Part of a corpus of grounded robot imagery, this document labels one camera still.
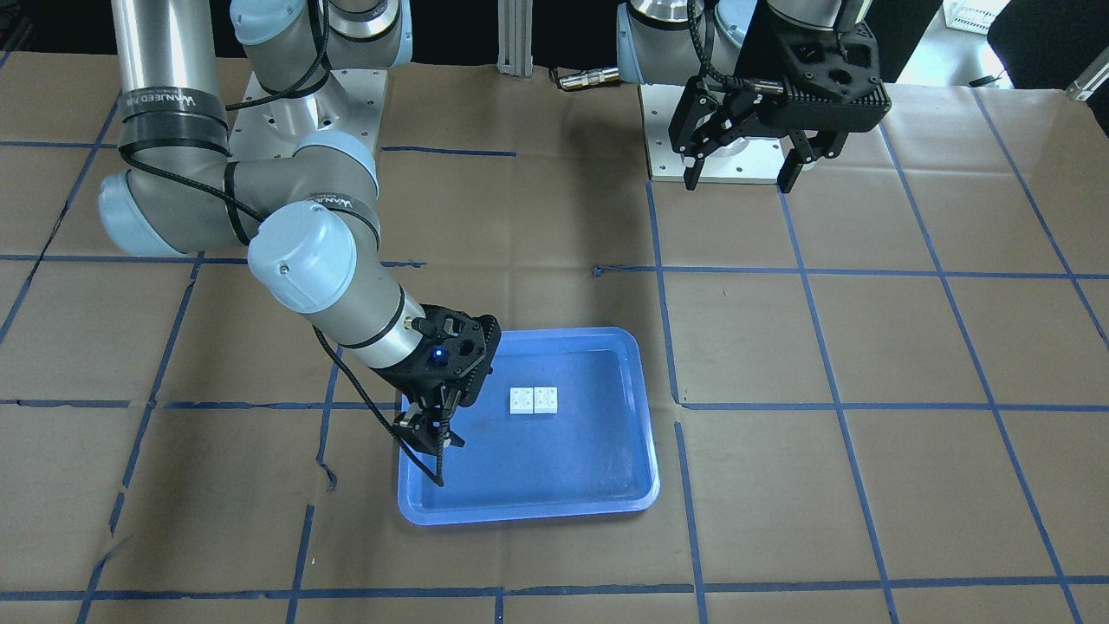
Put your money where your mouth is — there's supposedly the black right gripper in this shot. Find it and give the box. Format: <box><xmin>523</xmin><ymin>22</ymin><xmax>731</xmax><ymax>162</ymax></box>
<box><xmin>368</xmin><ymin>347</ymin><xmax>486</xmax><ymax>457</ymax></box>

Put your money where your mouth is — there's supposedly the blue plastic tray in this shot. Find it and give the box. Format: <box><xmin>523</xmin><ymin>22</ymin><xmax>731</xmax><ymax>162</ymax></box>
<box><xmin>397</xmin><ymin>327</ymin><xmax>661</xmax><ymax>526</ymax></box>

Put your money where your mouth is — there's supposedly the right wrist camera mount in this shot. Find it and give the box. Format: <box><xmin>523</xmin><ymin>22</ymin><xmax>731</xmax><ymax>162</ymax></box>
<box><xmin>409</xmin><ymin>305</ymin><xmax>502</xmax><ymax>380</ymax></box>

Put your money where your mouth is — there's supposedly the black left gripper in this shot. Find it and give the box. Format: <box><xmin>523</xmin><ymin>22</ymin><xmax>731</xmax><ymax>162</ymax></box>
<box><xmin>668</xmin><ymin>75</ymin><xmax>892</xmax><ymax>194</ymax></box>

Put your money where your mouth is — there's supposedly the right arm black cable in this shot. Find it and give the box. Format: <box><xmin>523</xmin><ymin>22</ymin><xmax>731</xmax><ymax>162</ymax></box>
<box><xmin>118</xmin><ymin>0</ymin><xmax>447</xmax><ymax>488</ymax></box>

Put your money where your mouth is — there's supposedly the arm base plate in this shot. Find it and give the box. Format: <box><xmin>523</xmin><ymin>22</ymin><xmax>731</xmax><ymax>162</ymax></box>
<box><xmin>637</xmin><ymin>82</ymin><xmax>798</xmax><ymax>185</ymax></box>
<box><xmin>228</xmin><ymin>68</ymin><xmax>389</xmax><ymax>161</ymax></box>

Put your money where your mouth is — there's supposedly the aluminium frame post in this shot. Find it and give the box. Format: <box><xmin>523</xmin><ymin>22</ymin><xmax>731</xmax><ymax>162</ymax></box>
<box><xmin>496</xmin><ymin>0</ymin><xmax>535</xmax><ymax>79</ymax></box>

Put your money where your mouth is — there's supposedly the silver cable connector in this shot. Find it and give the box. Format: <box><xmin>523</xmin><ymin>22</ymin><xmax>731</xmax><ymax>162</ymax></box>
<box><xmin>550</xmin><ymin>67</ymin><xmax>621</xmax><ymax>94</ymax></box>

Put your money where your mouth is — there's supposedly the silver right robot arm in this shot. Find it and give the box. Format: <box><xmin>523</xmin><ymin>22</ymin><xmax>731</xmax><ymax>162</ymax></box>
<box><xmin>98</xmin><ymin>1</ymin><xmax>502</xmax><ymax>461</ymax></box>

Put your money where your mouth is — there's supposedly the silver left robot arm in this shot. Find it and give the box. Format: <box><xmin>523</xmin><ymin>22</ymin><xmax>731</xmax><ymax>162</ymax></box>
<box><xmin>615</xmin><ymin>1</ymin><xmax>892</xmax><ymax>193</ymax></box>

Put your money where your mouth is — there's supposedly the white toy block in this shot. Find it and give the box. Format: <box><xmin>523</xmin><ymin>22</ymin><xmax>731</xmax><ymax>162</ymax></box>
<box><xmin>509</xmin><ymin>387</ymin><xmax>535</xmax><ymax>415</ymax></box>
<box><xmin>532</xmin><ymin>387</ymin><xmax>559</xmax><ymax>415</ymax></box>

